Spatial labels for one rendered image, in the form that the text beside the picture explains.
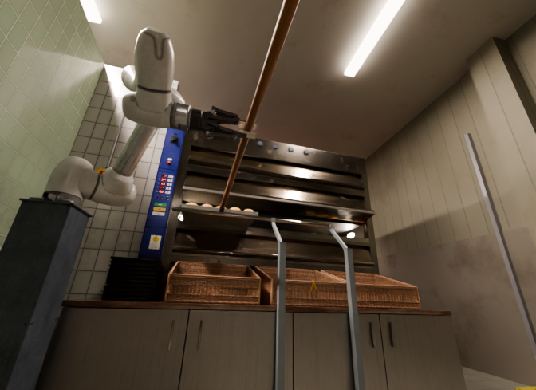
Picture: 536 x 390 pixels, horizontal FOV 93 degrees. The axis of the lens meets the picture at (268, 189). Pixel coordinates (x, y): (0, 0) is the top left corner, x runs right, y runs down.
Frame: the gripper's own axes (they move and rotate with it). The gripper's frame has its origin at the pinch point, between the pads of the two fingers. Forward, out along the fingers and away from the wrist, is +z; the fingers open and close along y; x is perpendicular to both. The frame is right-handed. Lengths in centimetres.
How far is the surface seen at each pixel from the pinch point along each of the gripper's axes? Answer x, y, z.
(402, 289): -88, 48, 135
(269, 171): -132, -54, 43
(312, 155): -137, -83, 90
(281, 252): -76, 31, 39
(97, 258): -135, 37, -80
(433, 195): -170, -77, 280
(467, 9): -28, -206, 205
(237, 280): -86, 48, 14
